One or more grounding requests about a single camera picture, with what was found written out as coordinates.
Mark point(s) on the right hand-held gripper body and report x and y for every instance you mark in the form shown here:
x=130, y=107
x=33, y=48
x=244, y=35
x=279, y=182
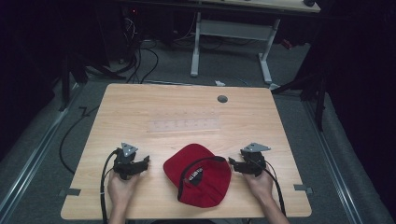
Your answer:
x=253, y=161

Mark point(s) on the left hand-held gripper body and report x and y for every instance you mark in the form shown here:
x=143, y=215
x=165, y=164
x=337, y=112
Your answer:
x=124, y=163

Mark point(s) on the red baseball cap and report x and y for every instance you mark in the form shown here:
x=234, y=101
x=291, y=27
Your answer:
x=202, y=183

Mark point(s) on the person's right hand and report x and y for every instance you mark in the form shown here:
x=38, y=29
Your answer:
x=260, y=186

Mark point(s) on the person's left hand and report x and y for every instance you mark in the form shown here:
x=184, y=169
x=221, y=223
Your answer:
x=120, y=189

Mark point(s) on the grey tape strip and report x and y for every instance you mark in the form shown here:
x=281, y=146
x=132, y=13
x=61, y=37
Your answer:
x=71, y=192
x=302, y=188

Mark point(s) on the grey round table grommet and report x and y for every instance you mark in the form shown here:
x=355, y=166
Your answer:
x=222, y=99

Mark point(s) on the white paper scrap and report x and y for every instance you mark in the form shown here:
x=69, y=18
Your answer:
x=219, y=83

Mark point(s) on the black metal stand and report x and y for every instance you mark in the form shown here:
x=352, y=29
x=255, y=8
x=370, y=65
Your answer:
x=319, y=99
x=65, y=84

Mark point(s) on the small red object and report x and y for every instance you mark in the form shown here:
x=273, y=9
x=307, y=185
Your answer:
x=287, y=44

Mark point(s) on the black computer tower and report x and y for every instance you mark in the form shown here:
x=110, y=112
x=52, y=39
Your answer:
x=120, y=34

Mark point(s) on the white-legged wooden desk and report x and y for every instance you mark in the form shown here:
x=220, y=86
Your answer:
x=236, y=30

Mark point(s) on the black computer mouse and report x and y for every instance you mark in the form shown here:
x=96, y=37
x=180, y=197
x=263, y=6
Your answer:
x=309, y=2

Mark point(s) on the metal floor rail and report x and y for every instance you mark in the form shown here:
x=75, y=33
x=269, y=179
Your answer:
x=34, y=149
x=333, y=161

